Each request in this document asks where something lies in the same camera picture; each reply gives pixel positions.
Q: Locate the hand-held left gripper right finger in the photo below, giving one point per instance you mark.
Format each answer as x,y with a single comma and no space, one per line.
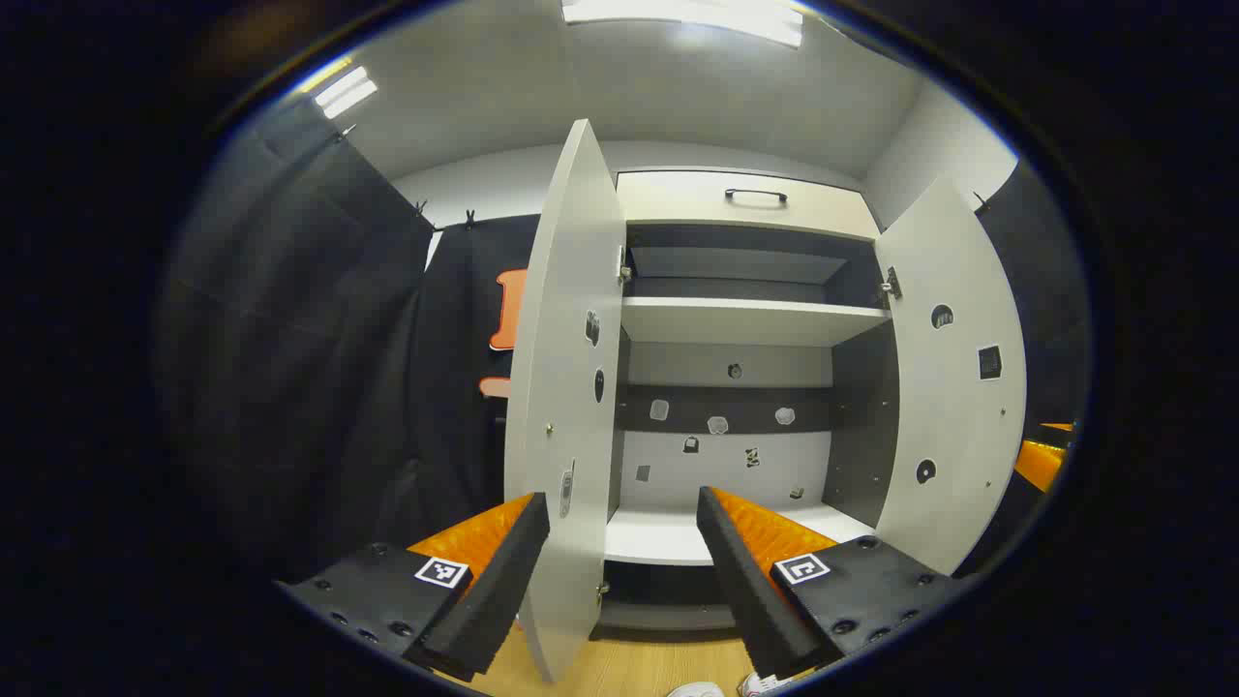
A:
740,581

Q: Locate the white cabinet drawer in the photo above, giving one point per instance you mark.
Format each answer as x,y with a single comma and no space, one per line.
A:
678,205

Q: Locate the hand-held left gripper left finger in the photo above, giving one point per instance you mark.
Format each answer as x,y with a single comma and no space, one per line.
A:
503,581

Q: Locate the black backdrop cloth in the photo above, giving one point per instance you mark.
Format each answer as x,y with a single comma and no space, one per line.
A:
1050,290
319,368

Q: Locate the white shoe cabinet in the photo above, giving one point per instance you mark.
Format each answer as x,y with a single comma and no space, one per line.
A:
736,319

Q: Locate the metal door hinge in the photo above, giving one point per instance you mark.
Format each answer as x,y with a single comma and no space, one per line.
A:
889,284
624,271

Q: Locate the white striped shoe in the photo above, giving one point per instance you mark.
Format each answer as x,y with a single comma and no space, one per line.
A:
765,685
695,690

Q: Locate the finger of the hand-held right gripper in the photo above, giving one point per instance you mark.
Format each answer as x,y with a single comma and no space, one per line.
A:
1041,463

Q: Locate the ceiling light panel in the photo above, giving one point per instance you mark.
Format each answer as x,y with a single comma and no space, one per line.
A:
346,92
678,15

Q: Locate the white shoe cabinet door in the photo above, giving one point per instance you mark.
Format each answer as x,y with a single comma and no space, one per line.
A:
953,426
561,368

